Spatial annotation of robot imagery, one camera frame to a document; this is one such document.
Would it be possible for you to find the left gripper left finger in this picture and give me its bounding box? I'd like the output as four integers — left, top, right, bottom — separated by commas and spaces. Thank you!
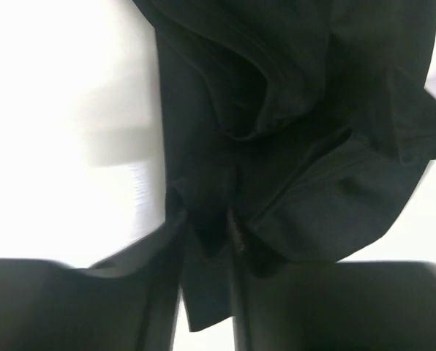
0, 211, 187, 350

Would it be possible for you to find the black t-shirt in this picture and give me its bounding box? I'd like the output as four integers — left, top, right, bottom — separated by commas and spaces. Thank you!
136, 1, 436, 331

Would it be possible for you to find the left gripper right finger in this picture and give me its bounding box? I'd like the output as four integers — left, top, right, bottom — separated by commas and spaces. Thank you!
227, 211, 436, 350

